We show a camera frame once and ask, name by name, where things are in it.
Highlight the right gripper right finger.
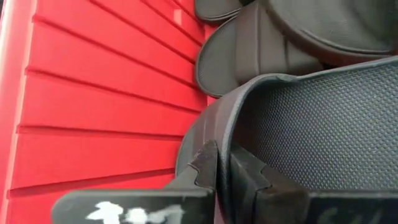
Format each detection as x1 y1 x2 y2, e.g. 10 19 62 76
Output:
230 146 398 224

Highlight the black slide sandal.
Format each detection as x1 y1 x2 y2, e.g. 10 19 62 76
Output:
193 0 249 25
195 0 327 99
175 55 398 224
262 0 398 67

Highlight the red plastic bin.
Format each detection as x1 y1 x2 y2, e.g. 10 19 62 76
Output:
0 0 218 224

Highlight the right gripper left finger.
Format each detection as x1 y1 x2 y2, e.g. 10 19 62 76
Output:
51 139 218 224

